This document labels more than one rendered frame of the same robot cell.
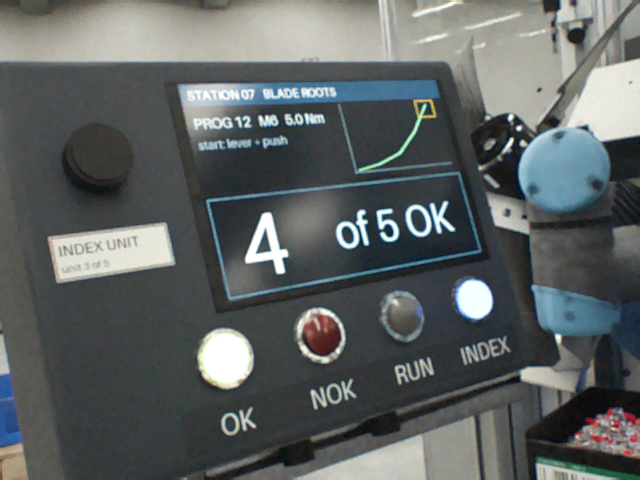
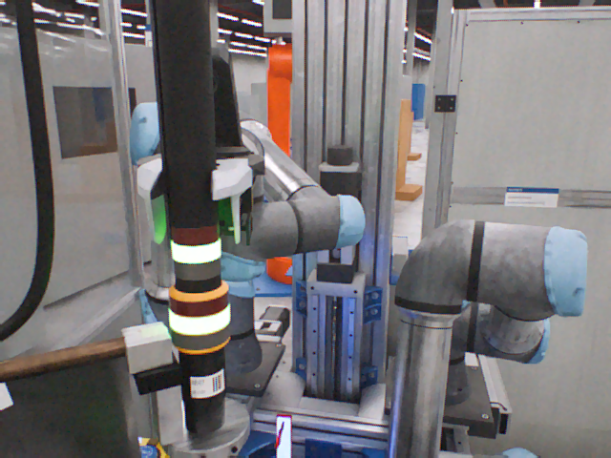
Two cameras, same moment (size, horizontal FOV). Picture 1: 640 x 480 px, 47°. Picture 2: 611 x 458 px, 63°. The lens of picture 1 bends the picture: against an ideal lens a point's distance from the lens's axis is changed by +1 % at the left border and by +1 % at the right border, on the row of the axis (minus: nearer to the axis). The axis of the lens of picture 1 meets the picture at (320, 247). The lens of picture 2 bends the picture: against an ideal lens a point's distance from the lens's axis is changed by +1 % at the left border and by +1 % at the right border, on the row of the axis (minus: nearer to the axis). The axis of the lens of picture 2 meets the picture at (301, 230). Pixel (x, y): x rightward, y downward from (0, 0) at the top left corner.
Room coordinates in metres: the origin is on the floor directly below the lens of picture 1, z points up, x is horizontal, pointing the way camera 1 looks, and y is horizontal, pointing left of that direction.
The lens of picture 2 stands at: (1.29, -0.09, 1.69)
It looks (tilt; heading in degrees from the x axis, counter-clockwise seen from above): 15 degrees down; 220
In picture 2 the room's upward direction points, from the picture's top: straight up
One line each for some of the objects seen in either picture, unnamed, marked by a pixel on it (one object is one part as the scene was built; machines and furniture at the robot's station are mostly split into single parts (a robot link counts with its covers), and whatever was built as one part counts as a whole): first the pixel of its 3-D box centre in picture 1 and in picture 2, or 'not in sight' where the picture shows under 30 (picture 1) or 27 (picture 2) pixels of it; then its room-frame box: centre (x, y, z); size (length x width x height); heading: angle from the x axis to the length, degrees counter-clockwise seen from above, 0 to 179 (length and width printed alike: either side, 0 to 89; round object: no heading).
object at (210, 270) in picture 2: not in sight; (197, 264); (1.08, -0.37, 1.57); 0.03 x 0.03 x 0.01
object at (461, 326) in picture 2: not in sight; (444, 319); (0.32, -0.50, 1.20); 0.13 x 0.12 x 0.14; 108
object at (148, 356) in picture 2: not in sight; (190, 383); (1.09, -0.37, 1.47); 0.09 x 0.07 x 0.10; 157
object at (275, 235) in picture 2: not in sight; (247, 234); (0.86, -0.55, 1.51); 0.11 x 0.08 x 0.11; 155
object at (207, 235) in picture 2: not in sight; (195, 230); (1.08, -0.37, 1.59); 0.03 x 0.03 x 0.01
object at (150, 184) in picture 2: not in sight; (158, 205); (1.09, -0.40, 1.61); 0.09 x 0.03 x 0.06; 33
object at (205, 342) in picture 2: not in sight; (200, 328); (1.08, -0.37, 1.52); 0.04 x 0.04 x 0.01
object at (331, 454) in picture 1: (371, 417); not in sight; (0.44, -0.02, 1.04); 0.24 x 0.03 x 0.03; 122
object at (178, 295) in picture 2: not in sight; (200, 313); (1.08, -0.37, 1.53); 0.04 x 0.04 x 0.05
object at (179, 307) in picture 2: not in sight; (199, 297); (1.08, -0.37, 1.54); 0.04 x 0.04 x 0.01
